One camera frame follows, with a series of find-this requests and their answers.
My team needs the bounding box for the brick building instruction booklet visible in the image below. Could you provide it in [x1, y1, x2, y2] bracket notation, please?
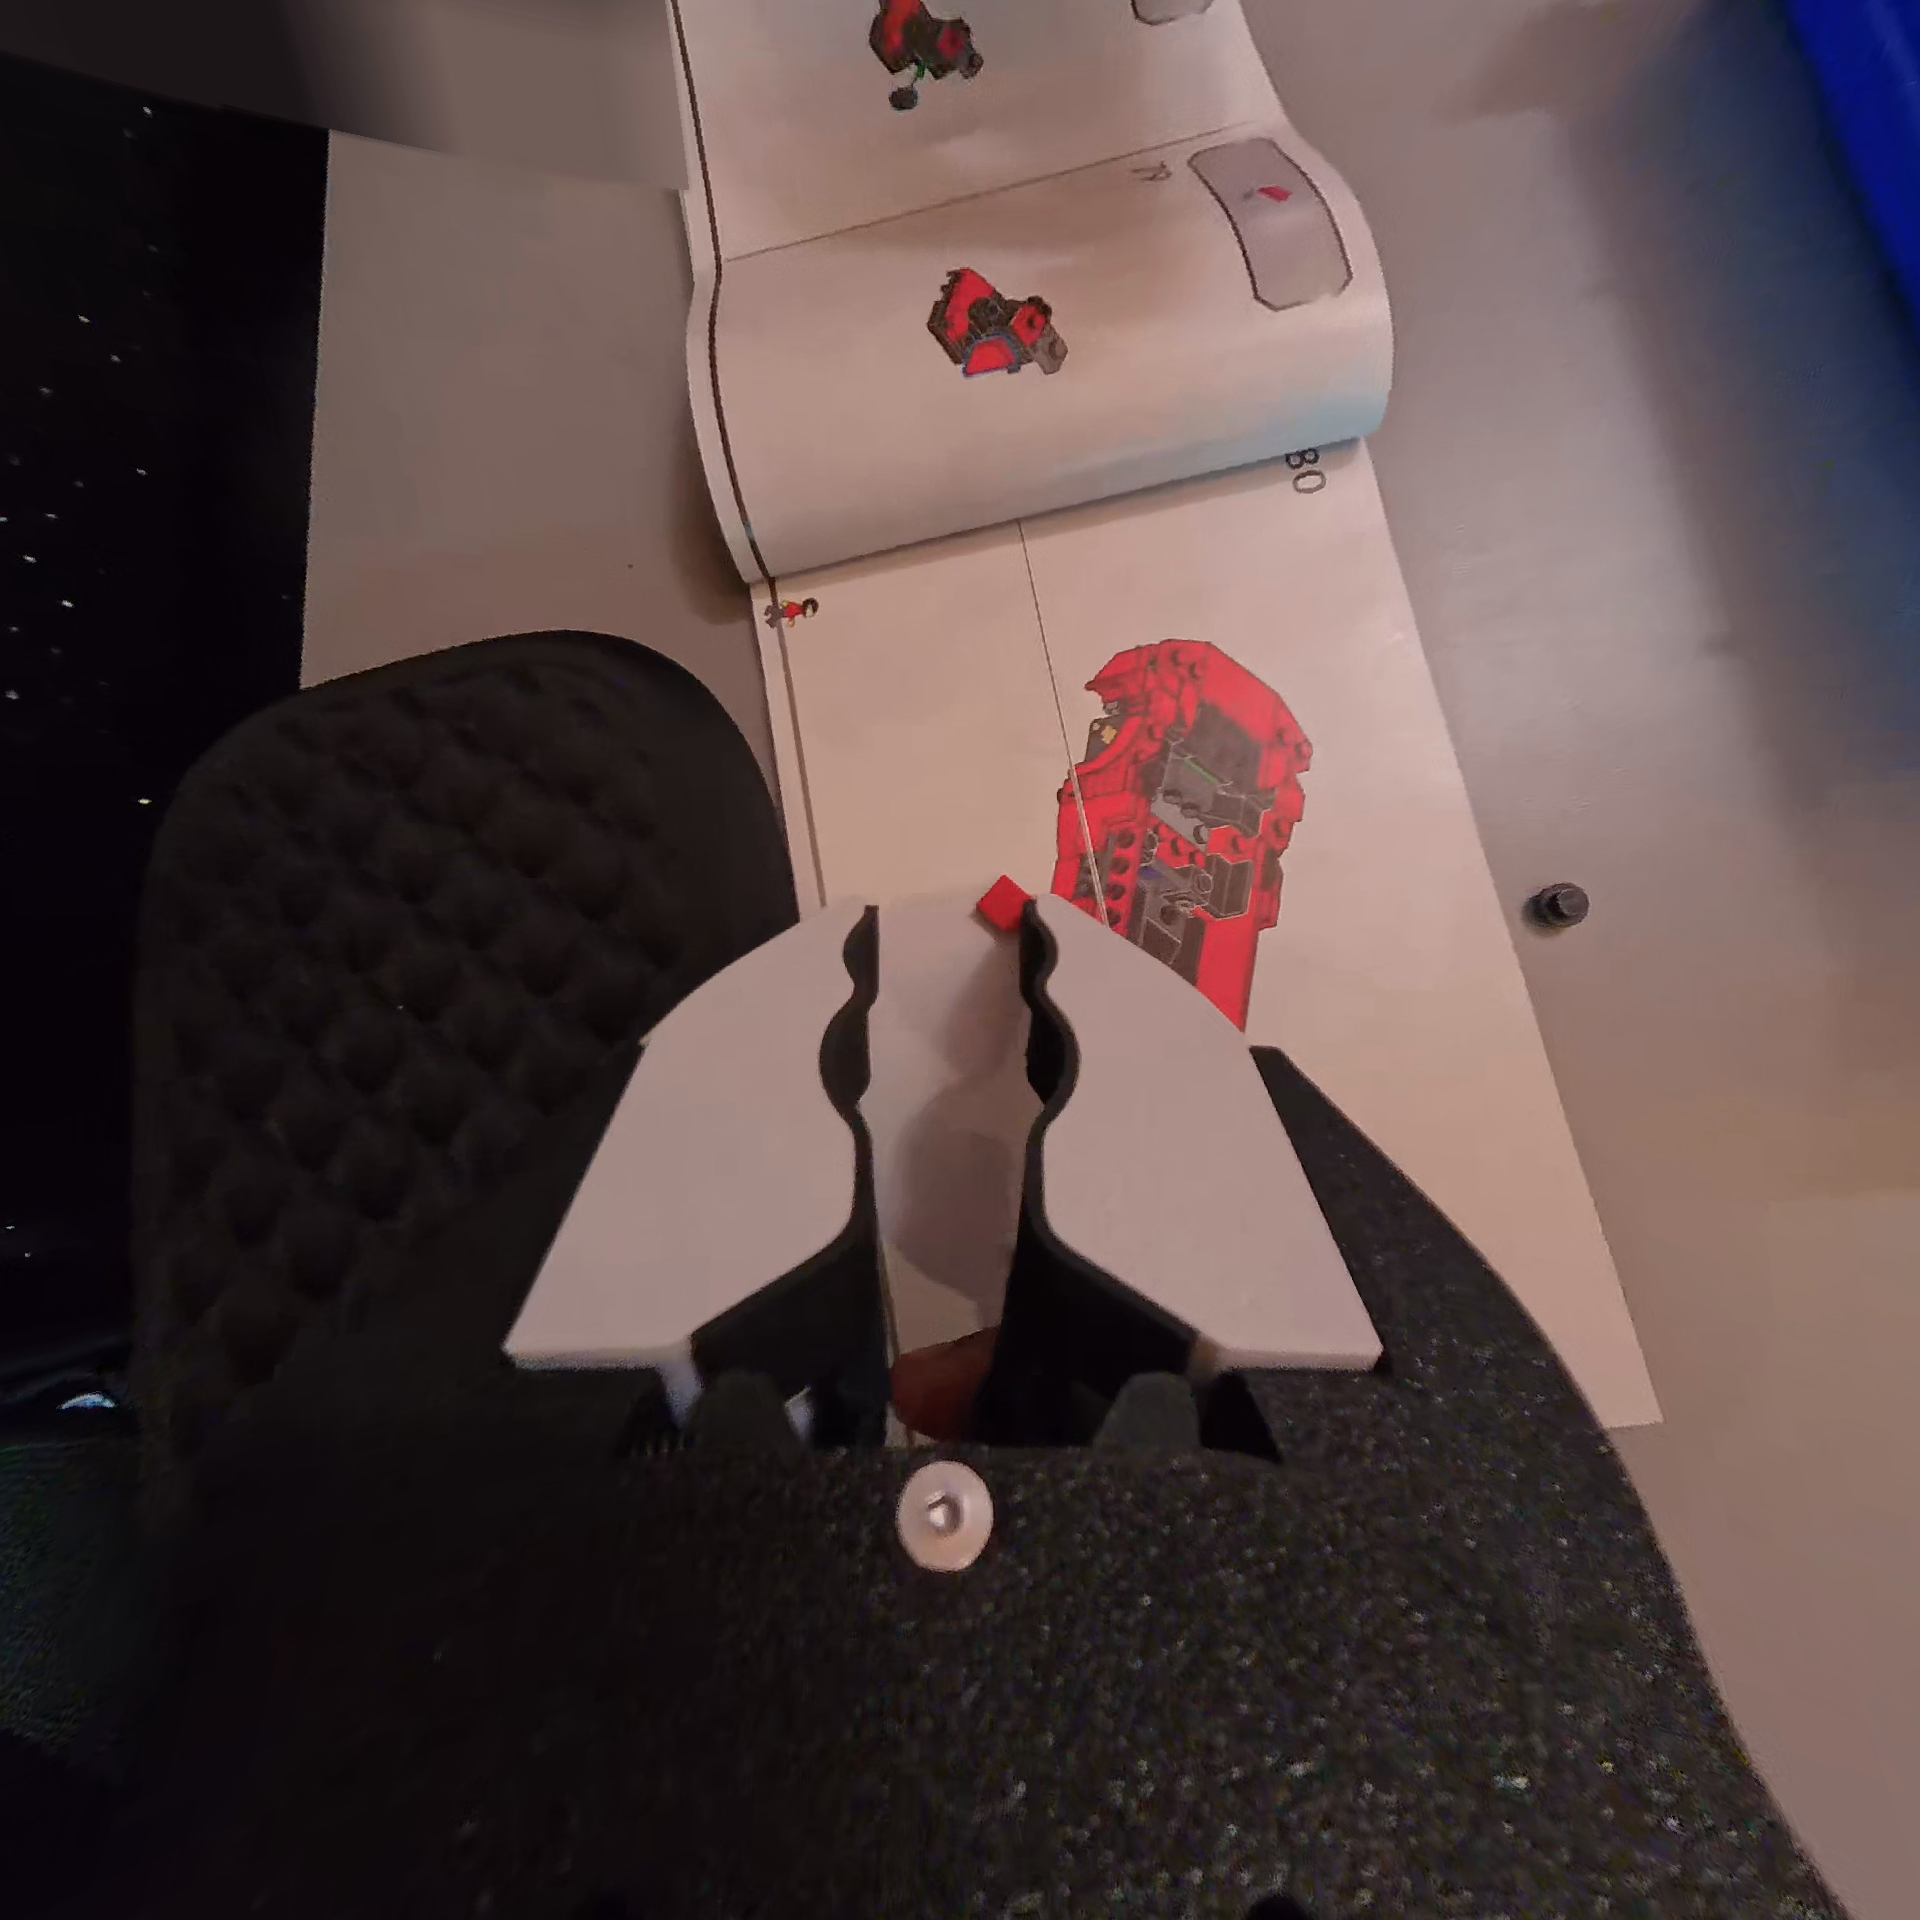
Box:
[666, 0, 1667, 1430]

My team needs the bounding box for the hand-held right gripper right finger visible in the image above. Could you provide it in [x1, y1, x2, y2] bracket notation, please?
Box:
[1007, 896, 1385, 1401]

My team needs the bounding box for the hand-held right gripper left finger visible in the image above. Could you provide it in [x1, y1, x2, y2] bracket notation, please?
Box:
[502, 900, 894, 1401]

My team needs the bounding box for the black foam pad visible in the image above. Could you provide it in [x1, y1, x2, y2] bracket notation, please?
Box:
[127, 628, 808, 1479]

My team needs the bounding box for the small blue storage bin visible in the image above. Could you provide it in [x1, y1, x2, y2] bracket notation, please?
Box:
[1776, 0, 1920, 289]

